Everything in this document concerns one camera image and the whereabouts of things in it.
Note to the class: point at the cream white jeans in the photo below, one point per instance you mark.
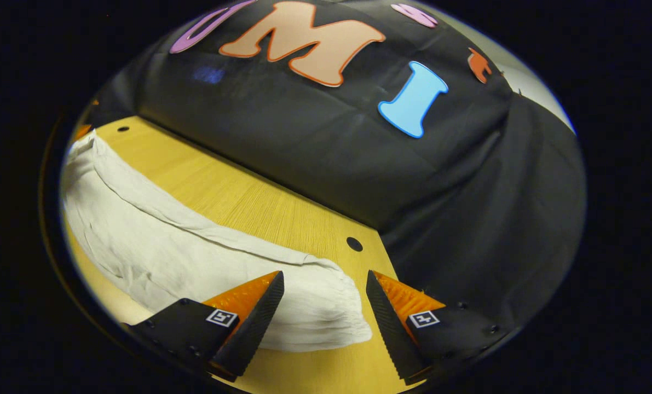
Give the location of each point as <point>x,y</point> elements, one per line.
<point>156,246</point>

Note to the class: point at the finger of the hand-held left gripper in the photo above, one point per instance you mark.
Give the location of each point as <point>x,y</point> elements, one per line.
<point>82,132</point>

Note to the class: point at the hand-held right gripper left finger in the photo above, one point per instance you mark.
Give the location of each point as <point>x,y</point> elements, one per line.
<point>254,328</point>

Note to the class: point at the black backdrop cloth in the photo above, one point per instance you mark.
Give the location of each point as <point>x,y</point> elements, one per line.
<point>304,137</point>

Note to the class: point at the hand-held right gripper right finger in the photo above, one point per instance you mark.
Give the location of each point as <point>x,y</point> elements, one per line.
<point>388,328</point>

